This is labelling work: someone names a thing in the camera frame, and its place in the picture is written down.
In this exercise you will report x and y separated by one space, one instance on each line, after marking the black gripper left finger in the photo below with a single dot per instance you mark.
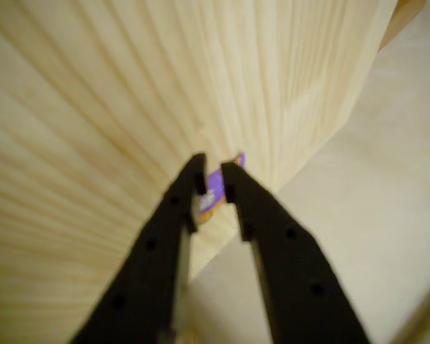
143 279

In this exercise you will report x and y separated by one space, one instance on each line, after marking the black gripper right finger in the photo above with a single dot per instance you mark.
294 286

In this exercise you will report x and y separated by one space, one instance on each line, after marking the purple orange candy packet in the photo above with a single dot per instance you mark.
215 186

